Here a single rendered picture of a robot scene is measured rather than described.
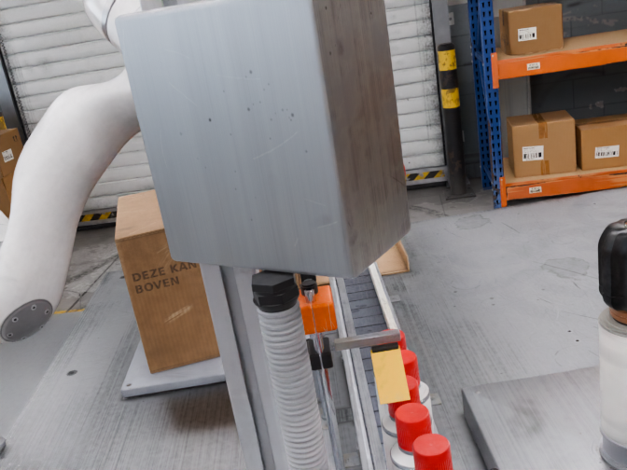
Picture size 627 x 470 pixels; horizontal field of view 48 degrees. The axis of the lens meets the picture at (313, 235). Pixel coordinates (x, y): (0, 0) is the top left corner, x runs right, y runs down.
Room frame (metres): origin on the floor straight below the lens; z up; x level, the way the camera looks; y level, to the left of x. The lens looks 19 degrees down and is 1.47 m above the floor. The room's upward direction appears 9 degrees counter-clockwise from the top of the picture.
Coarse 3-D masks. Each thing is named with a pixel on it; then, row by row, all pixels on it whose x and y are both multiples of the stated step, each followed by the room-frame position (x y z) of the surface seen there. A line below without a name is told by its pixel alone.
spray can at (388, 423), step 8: (408, 376) 0.63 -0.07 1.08; (408, 384) 0.61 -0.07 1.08; (416, 384) 0.61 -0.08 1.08; (416, 392) 0.60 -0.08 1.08; (408, 400) 0.60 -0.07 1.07; (416, 400) 0.60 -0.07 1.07; (392, 408) 0.61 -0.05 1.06; (384, 416) 0.62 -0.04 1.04; (392, 416) 0.61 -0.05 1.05; (384, 424) 0.61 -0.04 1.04; (392, 424) 0.60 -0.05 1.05; (384, 432) 0.61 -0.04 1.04; (392, 432) 0.60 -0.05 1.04; (432, 432) 0.61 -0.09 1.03; (384, 440) 0.61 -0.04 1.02; (392, 440) 0.60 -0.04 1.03
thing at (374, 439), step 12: (348, 312) 1.04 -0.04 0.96; (348, 324) 1.00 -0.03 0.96; (348, 336) 0.97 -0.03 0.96; (360, 360) 0.89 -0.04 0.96; (360, 372) 0.85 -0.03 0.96; (360, 384) 0.82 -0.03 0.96; (360, 396) 0.81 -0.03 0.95; (372, 408) 0.76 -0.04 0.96; (372, 420) 0.74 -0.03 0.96; (372, 432) 0.71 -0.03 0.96; (372, 444) 0.69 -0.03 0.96; (372, 456) 0.68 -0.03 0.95; (384, 468) 0.64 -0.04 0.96
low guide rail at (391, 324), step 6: (372, 264) 1.35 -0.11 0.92; (372, 270) 1.31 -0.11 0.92; (372, 276) 1.28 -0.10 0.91; (378, 276) 1.28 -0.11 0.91; (378, 282) 1.25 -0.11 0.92; (378, 288) 1.22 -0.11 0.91; (378, 294) 1.20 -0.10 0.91; (384, 294) 1.19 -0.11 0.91; (384, 300) 1.16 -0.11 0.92; (384, 306) 1.14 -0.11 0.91; (384, 312) 1.12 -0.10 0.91; (390, 312) 1.11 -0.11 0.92; (384, 318) 1.13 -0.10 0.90; (390, 318) 1.09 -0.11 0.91; (390, 324) 1.07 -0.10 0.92
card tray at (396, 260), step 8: (392, 248) 1.62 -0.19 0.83; (400, 248) 1.56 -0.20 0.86; (384, 256) 1.57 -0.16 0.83; (392, 256) 1.57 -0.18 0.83; (400, 256) 1.56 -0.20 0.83; (384, 264) 1.53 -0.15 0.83; (392, 264) 1.52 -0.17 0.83; (400, 264) 1.51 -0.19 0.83; (408, 264) 1.47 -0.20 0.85; (384, 272) 1.48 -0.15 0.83; (392, 272) 1.47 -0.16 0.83; (400, 272) 1.47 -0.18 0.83; (296, 280) 1.47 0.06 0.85; (320, 280) 1.50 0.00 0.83; (328, 280) 1.49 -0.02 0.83
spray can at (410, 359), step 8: (408, 352) 0.67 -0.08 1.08; (408, 360) 0.66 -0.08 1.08; (416, 360) 0.66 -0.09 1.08; (408, 368) 0.65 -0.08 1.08; (416, 368) 0.66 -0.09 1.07; (416, 376) 0.66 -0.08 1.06; (424, 384) 0.67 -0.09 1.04; (424, 392) 0.65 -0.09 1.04; (424, 400) 0.65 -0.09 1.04; (432, 416) 0.66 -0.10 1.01; (432, 424) 0.66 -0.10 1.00
